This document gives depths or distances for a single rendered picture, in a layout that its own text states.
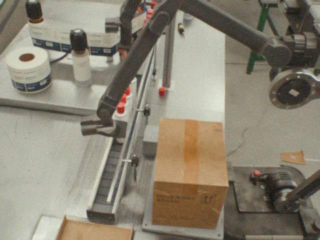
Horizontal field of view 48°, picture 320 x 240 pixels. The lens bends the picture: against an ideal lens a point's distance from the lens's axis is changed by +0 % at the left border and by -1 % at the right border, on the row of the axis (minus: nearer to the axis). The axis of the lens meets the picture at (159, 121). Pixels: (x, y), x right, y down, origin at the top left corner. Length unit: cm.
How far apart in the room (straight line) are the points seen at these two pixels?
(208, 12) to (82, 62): 86
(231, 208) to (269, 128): 108
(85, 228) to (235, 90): 232
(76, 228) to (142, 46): 71
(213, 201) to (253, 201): 102
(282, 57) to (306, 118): 216
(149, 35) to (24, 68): 86
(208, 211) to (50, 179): 67
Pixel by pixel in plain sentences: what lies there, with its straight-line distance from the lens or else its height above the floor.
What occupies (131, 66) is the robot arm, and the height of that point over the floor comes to 138.
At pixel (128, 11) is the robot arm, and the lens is 169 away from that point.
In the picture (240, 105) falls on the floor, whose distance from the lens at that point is 326.
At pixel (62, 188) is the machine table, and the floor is 83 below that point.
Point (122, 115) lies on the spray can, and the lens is 150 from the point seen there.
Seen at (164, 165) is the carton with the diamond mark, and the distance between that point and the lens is 122.
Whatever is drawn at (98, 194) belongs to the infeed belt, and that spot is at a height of 88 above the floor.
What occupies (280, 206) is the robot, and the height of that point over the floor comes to 34.
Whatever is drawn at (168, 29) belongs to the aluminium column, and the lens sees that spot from 180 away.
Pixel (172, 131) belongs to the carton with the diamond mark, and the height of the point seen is 112.
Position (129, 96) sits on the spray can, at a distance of 159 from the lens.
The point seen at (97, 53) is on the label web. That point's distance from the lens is 207.
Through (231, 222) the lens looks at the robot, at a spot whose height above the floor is 24.
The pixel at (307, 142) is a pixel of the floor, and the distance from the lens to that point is 313.
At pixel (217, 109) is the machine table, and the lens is 189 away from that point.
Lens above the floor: 206
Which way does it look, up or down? 44 degrees down
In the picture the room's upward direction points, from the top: 4 degrees clockwise
